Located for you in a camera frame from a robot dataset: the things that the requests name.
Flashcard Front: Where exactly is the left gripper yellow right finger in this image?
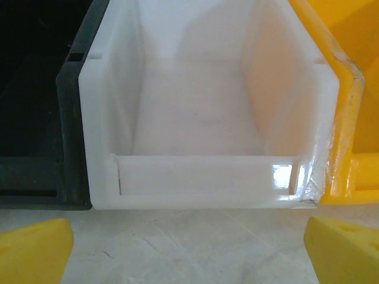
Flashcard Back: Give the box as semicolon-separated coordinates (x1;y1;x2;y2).
304;217;379;284

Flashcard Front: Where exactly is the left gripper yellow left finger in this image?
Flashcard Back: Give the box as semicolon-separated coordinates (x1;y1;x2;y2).
0;218;75;284

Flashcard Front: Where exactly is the black plastic bin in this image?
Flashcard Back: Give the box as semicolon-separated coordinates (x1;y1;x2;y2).
0;0;110;211

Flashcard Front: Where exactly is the white plastic bin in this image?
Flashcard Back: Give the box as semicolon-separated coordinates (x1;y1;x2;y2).
78;0;341;211

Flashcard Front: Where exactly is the yellow plastic bin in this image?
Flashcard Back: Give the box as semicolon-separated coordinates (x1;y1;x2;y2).
288;0;379;206

